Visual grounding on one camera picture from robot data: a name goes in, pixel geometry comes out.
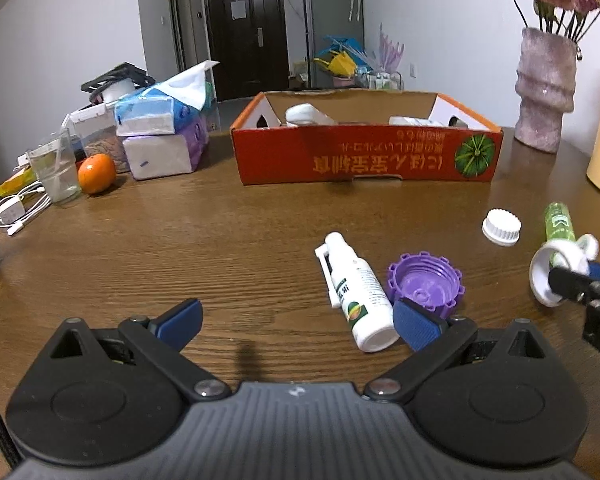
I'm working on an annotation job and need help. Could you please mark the orange fruit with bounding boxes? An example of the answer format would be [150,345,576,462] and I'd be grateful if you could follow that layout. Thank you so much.
[77,153,118,195]

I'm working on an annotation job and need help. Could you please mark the brown floor cartons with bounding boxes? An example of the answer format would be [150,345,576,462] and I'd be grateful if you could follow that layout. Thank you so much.
[289,60,314,92]

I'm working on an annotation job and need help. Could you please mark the clear food container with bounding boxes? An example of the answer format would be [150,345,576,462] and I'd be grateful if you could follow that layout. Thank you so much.
[62,104,131,174]

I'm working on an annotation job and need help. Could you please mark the wide white ring cap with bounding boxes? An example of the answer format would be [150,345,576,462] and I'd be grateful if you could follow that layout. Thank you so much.
[529,240,591,308]

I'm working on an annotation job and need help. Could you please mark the orange cardboard box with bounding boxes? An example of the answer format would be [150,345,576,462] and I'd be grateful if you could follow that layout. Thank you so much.
[229,89,505,186]

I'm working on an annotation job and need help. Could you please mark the blue tissue pack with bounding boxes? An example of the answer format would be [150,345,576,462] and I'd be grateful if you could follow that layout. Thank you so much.
[114,60,220,137]

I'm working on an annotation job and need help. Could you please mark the translucent purple wrap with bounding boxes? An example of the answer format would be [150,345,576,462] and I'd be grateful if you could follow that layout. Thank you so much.
[377,22,406,74]

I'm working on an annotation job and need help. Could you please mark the pink textured vase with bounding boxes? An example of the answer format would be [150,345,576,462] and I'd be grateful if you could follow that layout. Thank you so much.
[513,26,581,154]

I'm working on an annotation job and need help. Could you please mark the purple bottle cap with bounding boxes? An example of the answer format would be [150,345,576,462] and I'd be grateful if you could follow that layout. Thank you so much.
[385,252,466,320]

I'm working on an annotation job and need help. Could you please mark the cart with bottles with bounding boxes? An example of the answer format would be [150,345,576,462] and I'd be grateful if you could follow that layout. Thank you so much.
[354,70,406,92]

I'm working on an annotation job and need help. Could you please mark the purple tissue pack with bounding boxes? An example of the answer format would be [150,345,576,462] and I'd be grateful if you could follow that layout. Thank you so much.
[122,109,210,181]

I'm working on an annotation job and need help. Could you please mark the red and white lint brush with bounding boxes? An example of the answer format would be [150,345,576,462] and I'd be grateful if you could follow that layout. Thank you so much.
[279,103,339,128]

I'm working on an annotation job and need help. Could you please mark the dark brown door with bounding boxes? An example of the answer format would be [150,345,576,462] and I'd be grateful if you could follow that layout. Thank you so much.
[202,0,290,103]

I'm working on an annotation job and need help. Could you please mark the grey refrigerator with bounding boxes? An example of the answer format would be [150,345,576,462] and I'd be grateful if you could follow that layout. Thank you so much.
[300,0,364,90]

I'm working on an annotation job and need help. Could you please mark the ribbed white cap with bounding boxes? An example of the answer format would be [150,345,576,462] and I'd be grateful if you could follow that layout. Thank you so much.
[482,208,523,248]

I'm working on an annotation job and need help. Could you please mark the white spray bottle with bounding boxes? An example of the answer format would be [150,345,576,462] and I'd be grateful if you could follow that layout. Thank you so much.
[314,232,401,354]

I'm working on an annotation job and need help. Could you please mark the grey side door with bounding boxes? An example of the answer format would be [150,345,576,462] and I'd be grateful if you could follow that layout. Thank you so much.
[167,0,199,76]

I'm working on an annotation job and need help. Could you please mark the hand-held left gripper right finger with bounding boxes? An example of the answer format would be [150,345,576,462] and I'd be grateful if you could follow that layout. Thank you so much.
[362,298,556,403]

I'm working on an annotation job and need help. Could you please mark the small white cap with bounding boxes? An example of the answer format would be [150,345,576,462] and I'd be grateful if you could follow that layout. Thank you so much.
[577,233,600,261]

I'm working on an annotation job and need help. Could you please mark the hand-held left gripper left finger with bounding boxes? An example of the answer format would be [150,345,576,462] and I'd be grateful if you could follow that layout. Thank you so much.
[45,298,232,402]

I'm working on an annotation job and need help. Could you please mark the clear glass cup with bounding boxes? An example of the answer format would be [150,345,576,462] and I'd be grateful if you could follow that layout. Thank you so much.
[26,127,84,206]

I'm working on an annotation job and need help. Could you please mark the white charger with cable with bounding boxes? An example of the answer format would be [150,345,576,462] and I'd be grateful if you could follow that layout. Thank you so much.
[0,182,54,236]

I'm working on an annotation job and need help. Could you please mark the blue folding rack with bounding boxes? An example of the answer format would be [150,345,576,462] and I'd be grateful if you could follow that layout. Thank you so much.
[323,34,369,64]

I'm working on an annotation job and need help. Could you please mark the translucent cotton swab box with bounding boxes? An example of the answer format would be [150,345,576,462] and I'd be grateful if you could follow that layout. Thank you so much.
[388,115,446,129]

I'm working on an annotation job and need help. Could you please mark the yellow packet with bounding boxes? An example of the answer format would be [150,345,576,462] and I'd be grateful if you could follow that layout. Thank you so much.
[0,167,39,199]

